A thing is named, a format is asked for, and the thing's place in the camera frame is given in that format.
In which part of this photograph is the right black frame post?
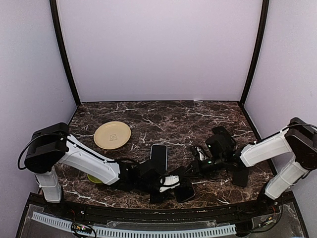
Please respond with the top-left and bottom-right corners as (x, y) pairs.
(239, 0), (269, 108)

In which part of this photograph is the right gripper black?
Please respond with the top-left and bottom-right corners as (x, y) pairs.
(182, 154), (225, 179)

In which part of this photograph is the pink phone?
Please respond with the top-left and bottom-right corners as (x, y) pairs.
(151, 145), (167, 171)
(174, 186), (195, 203)

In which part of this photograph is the white cable duct strip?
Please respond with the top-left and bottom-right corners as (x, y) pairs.
(31, 212), (237, 238)

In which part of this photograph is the black frame post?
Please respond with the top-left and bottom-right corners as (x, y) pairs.
(239, 0), (269, 108)
(49, 0), (81, 107)

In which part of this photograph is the beige round plate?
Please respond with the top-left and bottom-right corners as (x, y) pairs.
(94, 121), (131, 150)

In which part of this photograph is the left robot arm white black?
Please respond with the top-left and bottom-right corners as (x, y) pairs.
(17, 122), (180, 216)

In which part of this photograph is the green bowl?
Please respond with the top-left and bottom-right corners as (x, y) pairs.
(87, 174), (103, 184)

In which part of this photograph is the black front rail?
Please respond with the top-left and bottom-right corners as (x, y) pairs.
(29, 193), (293, 225)

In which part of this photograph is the black phone case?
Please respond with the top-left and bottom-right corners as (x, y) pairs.
(174, 178), (196, 203)
(212, 126), (237, 147)

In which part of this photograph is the light blue phone case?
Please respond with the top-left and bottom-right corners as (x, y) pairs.
(150, 144), (168, 172)

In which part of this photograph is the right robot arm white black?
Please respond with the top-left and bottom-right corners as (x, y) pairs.
(175, 118), (317, 215)

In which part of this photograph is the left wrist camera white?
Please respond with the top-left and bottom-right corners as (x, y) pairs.
(159, 175), (180, 193)

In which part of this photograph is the left black frame post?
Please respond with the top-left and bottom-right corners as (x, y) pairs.
(49, 0), (81, 107)

